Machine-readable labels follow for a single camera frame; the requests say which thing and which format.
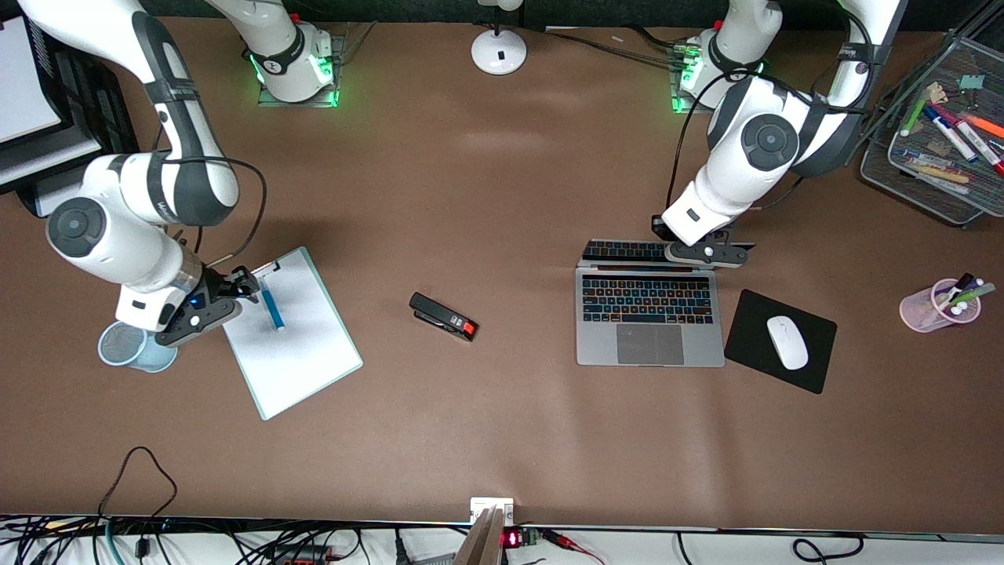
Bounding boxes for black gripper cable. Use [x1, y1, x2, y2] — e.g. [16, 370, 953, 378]
[665, 4, 878, 213]
[157, 155, 269, 272]

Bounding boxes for green marker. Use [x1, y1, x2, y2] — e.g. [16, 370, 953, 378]
[900, 94, 930, 138]

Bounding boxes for blue mesh pen cup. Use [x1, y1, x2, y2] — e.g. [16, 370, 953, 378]
[98, 320, 180, 374]

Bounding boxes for green pen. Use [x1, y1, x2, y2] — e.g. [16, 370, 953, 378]
[945, 282, 997, 308]

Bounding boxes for black mouse pad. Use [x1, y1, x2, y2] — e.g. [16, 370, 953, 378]
[723, 289, 838, 395]

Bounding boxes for black coiled cable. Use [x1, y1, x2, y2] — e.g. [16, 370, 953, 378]
[675, 532, 868, 565]

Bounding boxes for small white box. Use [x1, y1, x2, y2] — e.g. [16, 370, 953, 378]
[469, 497, 515, 525]

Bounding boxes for white computer mouse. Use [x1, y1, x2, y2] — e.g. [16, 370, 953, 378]
[766, 315, 809, 371]

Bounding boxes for mint green clipboard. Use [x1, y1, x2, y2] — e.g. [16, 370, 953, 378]
[209, 246, 364, 421]

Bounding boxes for white paper sheet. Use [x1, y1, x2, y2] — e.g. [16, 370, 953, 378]
[222, 255, 360, 417]

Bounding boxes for black mesh desk organizer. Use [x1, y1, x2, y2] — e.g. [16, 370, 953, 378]
[860, 31, 1004, 228]

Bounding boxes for black stapler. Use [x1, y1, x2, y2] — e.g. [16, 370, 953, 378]
[409, 292, 478, 343]

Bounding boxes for tangled black cable bundle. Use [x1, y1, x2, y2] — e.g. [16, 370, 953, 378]
[0, 514, 471, 565]

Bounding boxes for red cable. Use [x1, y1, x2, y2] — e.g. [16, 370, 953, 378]
[541, 529, 606, 565]

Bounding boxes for black paper tray stack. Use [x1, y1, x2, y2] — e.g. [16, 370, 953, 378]
[0, 16, 144, 219]

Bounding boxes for wooden block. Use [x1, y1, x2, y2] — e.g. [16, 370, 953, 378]
[453, 506, 507, 565]

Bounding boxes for white lamp base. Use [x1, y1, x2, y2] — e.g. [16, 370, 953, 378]
[471, 0, 528, 76]

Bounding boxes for orange highlighter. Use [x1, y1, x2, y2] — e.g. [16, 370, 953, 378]
[961, 112, 1004, 140]

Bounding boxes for black base cables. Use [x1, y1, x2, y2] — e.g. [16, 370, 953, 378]
[541, 26, 695, 71]

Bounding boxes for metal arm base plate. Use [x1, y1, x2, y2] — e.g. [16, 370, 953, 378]
[257, 31, 340, 108]
[671, 39, 755, 116]

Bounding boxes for black looped cable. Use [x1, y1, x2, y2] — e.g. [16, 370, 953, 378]
[96, 446, 180, 520]

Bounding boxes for red capped white marker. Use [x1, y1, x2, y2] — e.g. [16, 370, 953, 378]
[953, 118, 1004, 177]

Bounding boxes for grey laptop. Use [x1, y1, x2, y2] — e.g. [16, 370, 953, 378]
[575, 239, 726, 368]

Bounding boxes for blue capped white marker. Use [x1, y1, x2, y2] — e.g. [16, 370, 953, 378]
[922, 106, 979, 163]

